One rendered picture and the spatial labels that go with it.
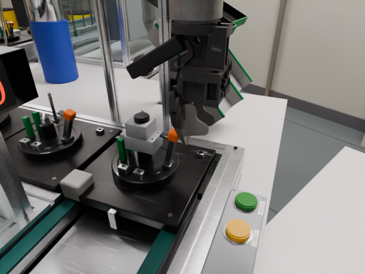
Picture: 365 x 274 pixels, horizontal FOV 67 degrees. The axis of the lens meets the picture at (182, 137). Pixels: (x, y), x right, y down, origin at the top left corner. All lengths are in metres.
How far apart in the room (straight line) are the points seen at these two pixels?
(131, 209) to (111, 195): 0.05
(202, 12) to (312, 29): 2.71
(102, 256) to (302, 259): 0.37
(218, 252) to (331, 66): 2.72
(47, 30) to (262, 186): 1.09
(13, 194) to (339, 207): 0.67
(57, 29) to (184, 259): 1.15
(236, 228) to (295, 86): 2.83
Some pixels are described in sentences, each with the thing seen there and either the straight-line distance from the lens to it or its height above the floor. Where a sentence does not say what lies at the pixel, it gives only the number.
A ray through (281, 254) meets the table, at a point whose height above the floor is 0.86.
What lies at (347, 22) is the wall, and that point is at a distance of 2.96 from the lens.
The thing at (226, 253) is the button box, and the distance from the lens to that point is 0.46.
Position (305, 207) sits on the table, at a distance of 0.71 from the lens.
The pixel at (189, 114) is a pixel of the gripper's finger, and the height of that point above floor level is 1.13.
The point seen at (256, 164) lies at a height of 0.86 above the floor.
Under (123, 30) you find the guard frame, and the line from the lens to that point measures 1.52.
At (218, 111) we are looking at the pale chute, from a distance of 0.68.
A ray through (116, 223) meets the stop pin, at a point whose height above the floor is 0.94.
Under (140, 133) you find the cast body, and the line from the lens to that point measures 0.51.
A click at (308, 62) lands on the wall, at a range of 3.12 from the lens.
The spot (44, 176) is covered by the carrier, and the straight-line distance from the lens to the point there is 0.63.
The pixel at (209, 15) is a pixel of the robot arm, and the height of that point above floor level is 1.28.
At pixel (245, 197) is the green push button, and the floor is 0.97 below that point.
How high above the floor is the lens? 1.33
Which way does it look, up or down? 32 degrees down
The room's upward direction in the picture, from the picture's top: straight up
